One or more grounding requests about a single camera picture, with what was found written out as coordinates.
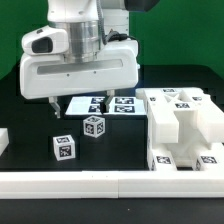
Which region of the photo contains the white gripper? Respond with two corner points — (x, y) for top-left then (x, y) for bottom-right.
(20, 40), (138, 118)

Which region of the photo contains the white tagged cube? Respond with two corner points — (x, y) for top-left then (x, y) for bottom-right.
(53, 135), (76, 161)
(83, 116), (105, 138)

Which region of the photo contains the white chair seat part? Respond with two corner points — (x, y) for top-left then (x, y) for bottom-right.
(147, 142), (224, 171)

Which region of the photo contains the white flat plate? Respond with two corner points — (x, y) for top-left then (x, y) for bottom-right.
(65, 95), (148, 117)

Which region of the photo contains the white tagged cube front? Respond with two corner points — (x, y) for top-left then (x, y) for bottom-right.
(53, 135), (76, 161)

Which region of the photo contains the white left fence piece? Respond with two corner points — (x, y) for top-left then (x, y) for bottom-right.
(0, 128), (9, 156)

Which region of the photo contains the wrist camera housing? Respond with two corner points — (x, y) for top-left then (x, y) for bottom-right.
(21, 26), (69, 56)

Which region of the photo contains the white front fence rail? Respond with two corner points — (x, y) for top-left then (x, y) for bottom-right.
(0, 171), (224, 199)

